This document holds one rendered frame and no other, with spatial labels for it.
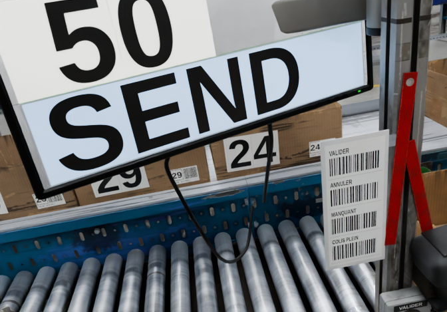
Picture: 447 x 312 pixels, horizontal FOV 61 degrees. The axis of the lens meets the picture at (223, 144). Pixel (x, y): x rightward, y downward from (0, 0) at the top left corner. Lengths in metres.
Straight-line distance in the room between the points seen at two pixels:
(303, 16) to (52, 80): 0.31
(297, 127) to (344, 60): 0.57
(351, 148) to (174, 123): 0.21
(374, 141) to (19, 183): 0.97
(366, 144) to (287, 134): 0.65
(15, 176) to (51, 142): 0.78
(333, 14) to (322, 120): 0.64
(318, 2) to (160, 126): 0.25
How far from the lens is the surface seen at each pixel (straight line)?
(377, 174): 0.52
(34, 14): 0.42
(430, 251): 0.58
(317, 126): 1.14
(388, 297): 0.64
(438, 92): 1.45
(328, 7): 0.53
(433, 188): 1.11
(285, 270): 1.02
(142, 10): 0.44
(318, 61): 0.55
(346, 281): 0.99
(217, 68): 0.47
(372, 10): 0.52
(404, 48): 0.48
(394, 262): 0.62
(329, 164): 0.48
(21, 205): 1.25
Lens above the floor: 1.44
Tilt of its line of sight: 24 degrees down
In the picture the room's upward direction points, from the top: 9 degrees counter-clockwise
